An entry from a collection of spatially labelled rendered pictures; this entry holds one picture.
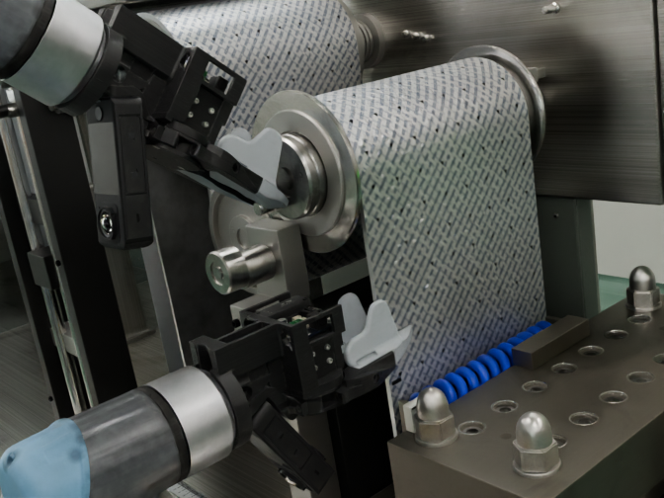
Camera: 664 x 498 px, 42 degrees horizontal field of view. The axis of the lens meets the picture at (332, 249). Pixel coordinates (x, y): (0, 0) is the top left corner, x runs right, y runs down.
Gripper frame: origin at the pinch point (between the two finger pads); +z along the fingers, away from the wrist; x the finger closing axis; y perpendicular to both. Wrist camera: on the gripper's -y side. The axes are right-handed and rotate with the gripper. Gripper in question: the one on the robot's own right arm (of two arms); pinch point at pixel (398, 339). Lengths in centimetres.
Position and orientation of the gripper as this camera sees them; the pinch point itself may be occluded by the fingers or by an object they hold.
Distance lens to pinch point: 78.3
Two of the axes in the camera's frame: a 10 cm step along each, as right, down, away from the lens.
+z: 7.5, -2.9, 6.0
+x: -6.5, -1.2, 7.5
